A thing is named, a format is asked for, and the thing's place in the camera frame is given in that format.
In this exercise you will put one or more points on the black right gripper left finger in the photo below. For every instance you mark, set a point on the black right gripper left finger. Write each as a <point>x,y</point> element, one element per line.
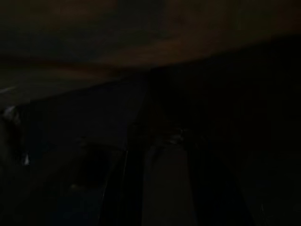
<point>120,200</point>

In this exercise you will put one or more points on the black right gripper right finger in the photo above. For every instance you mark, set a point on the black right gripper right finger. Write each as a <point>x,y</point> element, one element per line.
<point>207,200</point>

